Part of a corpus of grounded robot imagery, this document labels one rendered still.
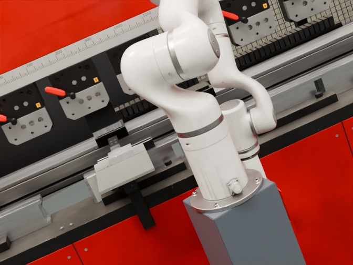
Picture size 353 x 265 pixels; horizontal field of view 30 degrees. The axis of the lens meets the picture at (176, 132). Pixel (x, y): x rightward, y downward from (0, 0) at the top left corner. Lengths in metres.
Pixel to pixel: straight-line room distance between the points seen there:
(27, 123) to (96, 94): 0.24
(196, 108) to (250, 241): 0.35
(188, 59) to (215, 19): 0.48
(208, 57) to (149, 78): 0.14
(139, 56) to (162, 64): 0.06
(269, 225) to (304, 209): 0.70
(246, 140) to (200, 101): 0.40
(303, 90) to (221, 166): 0.82
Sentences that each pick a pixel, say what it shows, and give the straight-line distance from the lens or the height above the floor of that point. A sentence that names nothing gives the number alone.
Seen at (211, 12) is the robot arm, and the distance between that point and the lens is 1.93.
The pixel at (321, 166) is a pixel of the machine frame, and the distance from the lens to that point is 2.27.
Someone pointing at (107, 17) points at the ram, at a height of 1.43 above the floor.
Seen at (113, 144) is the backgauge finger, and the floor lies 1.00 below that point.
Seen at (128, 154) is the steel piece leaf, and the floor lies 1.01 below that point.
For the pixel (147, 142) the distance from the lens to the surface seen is 2.23.
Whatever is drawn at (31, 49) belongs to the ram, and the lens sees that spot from 2.12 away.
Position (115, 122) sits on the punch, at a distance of 2.20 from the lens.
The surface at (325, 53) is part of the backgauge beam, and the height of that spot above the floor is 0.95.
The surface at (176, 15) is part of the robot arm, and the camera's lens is 1.58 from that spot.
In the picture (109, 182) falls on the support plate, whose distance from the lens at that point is 2.02.
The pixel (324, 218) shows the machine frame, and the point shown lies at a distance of 2.35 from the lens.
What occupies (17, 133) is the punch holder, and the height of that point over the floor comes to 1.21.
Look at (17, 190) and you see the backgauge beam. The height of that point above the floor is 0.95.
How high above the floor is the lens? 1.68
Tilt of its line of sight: 18 degrees down
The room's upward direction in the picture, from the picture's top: 23 degrees counter-clockwise
